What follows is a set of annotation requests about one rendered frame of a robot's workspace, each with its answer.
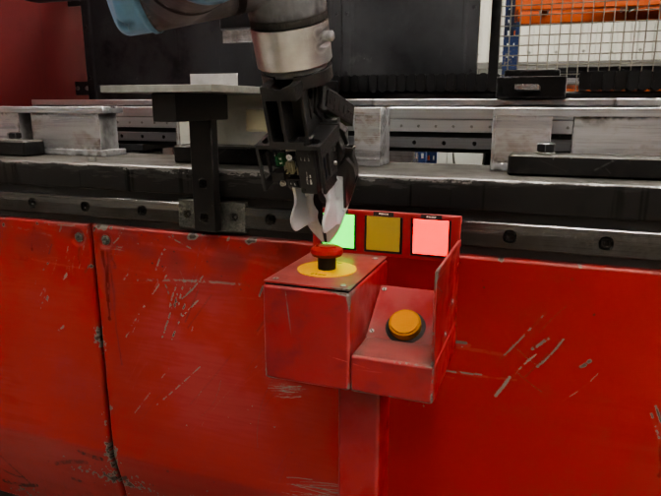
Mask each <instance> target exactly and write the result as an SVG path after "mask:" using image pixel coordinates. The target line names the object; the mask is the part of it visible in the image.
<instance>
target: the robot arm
mask: <svg viewBox="0 0 661 496"><path fill-rule="evenodd" d="M106 1H107V4H108V7H109V10H110V12H111V15H112V18H113V20H114V23H115V25H116V27H117V28H118V30H120V31H121V32H122V33H124V34H126V35H129V36H133V35H139V34H145V33H151V32H153V33H155V34H159V33H163V31H166V30H171V29H176V28H180V27H185V26H189V25H194V24H199V23H203V22H208V21H213V20H218V19H222V18H227V17H232V16H236V15H241V14H243V13H247V12H248V18H249V22H250V29H251V34H252V39H253V44H254V50H255V56H256V61H257V66H258V69H259V70H261V75H262V81H263V84H262V85H261V86H260V92H261V98H262V103H263V109H264V114H265V119H266V124H267V130H268V132H267V133H266V134H265V135H264V136H263V137H262V138H261V139H260V140H259V141H258V142H257V143H256V144H255V149H256V154H257V159H258V164H259V169H260V173H261V178H262V183H263V188H264V191H267V190H268V189H269V187H270V186H271V185H272V183H273V182H274V181H275V180H276V181H277V182H278V185H279V186H282V187H289V188H290V189H291V190H292V191H293V195H294V206H293V210H292V213H291V216H290V223H291V227H292V229H293V230H295V231H298V230H299V229H301V228H303V227H305V226H306V225H308V226H309V228H310V229H311V230H312V232H313V233H314V234H315V235H316V236H317V237H318V238H319V239H320V240H321V241H322V242H327V243H330V242H331V240H332V239H333V238H334V237H335V235H336V234H337V232H338V230H339V229H340V227H341V224H342V222H343V219H344V217H345V214H346V211H347V208H348V205H349V203H350V201H351V198H352V195H353V192H354V189H355V186H356V183H357V180H358V173H359V169H358V162H357V159H356V155H355V146H354V145H349V141H348V138H347V135H346V132H347V131H348V128H347V127H346V126H352V124H353V115H354V105H353V104H352V103H350V102H349V101H348V100H346V99H345V98H343V97H342V96H341V95H339V94H338V93H336V92H335V91H333V90H332V89H331V88H329V87H328V86H321V85H323V84H325V83H327V82H328V81H330V80H331V79H332V77H333V73H332V64H331V59H332V53H331V41H333V40H334V32H333V31H330V28H329V18H328V7H327V0H106ZM270 152H272V154H273V160H274V165H275V169H274V170H272V166H271V160H270ZM264 153H266V156H267V162H268V167H269V172H270V173H269V175H268V176H267V177H265V172H264V167H263V162H262V155H263V154H264ZM321 189H322V193H323V195H324V196H325V198H326V207H325V211H324V214H323V204H322V203H321V201H320V199H319V196H318V193H319V192H320V190H321Z"/></svg>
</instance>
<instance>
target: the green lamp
mask: <svg viewBox="0 0 661 496"><path fill-rule="evenodd" d="M330 243H333V244H337V245H338V246H340V247H343V248H354V215H345V217H344V219H343V222H342V224H341V227H340V229H339V230H338V232H337V234H336V235H335V237H334V238H333V239H332V240H331V242H330Z"/></svg>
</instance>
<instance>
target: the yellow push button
mask: <svg viewBox="0 0 661 496"><path fill-rule="evenodd" d="M389 326H390V331H391V334H392V335H393V336H394V337H395V338H397V339H399V340H403V341H407V340H411V339H413V338H415V337H416V336H417V335H418V334H419V333H420V331H421V328H422V325H421V319H420V317H419V315H418V314H417V313H416V312H414V311H412V310H407V309H404V310H399V311H397V312H395V313H393V314H392V315H391V317H390V320H389Z"/></svg>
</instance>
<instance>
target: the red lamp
mask: <svg viewBox="0 0 661 496"><path fill-rule="evenodd" d="M449 223H450V222H449V221H445V220H430V219H414V220H413V244H412V253H413V254H425V255H437V256H446V255H447V254H448V244H449Z"/></svg>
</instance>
